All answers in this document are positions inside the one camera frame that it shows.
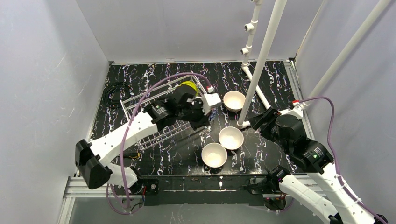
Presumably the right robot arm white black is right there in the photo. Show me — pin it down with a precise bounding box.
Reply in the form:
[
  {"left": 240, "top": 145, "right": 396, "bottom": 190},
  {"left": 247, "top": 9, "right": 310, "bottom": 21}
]
[{"left": 248, "top": 107, "right": 388, "bottom": 224}]

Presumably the white wire dish rack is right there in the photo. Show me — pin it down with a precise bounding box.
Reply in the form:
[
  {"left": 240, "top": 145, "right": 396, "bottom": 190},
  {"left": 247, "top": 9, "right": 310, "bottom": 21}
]
[{"left": 120, "top": 72, "right": 213, "bottom": 152}]

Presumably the yellow-green bowl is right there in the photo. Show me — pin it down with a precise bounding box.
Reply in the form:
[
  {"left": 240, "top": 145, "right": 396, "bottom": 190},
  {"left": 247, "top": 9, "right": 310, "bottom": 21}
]
[{"left": 181, "top": 81, "right": 199, "bottom": 96}]

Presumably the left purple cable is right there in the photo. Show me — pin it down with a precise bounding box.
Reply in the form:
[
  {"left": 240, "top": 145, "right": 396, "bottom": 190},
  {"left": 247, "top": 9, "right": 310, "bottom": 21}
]
[{"left": 106, "top": 72, "right": 214, "bottom": 216}]

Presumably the purple cable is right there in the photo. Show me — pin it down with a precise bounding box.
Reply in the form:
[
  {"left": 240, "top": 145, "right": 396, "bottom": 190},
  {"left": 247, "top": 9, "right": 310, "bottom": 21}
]
[
  {"left": 106, "top": 72, "right": 214, "bottom": 216},
  {"left": 294, "top": 96, "right": 389, "bottom": 224}
]

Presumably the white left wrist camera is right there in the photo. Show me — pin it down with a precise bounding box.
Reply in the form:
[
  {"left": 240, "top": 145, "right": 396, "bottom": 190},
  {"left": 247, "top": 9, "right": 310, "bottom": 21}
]
[{"left": 202, "top": 86, "right": 221, "bottom": 115}]

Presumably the coiled black cable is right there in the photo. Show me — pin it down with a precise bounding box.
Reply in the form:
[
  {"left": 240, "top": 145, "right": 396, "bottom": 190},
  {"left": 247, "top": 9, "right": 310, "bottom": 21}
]
[{"left": 102, "top": 81, "right": 132, "bottom": 109}]

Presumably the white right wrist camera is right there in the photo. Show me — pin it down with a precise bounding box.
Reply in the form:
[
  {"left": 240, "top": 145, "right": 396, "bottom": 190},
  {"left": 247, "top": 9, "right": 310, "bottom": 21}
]
[{"left": 285, "top": 100, "right": 304, "bottom": 119}]

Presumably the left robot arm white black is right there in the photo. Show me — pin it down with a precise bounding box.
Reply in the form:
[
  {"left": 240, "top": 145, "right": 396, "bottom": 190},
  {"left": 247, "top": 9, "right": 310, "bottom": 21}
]
[{"left": 74, "top": 84, "right": 221, "bottom": 189}]

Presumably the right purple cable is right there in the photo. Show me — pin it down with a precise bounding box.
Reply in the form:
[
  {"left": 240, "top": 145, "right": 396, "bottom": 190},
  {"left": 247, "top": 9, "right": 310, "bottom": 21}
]
[{"left": 294, "top": 96, "right": 389, "bottom": 224}]

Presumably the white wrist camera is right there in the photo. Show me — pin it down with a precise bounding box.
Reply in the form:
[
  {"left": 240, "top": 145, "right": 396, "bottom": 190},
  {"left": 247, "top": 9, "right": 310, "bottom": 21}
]
[
  {"left": 285, "top": 100, "right": 304, "bottom": 119},
  {"left": 202, "top": 86, "right": 221, "bottom": 115}
]

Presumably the cream bowl under red bowl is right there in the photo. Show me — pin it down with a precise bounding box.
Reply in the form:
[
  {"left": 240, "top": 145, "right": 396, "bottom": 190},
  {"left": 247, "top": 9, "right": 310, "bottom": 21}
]
[{"left": 219, "top": 126, "right": 244, "bottom": 150}]

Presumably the red patterned bowl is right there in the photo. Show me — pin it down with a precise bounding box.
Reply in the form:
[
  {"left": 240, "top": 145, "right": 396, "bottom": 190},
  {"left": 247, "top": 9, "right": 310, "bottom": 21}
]
[{"left": 208, "top": 108, "right": 218, "bottom": 124}]

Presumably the white PVC pipe frame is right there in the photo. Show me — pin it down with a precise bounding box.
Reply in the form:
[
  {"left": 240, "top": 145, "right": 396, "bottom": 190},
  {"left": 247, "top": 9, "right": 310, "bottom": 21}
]
[{"left": 236, "top": 0, "right": 392, "bottom": 130}]

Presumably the cream bowl at back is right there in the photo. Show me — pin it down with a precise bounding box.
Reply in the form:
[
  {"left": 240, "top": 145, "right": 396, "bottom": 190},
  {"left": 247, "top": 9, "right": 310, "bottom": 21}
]
[{"left": 223, "top": 91, "right": 246, "bottom": 112}]

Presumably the cream bowl at front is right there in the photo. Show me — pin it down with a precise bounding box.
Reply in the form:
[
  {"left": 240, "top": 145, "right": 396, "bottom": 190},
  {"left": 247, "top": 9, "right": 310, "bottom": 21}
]
[{"left": 201, "top": 143, "right": 227, "bottom": 168}]

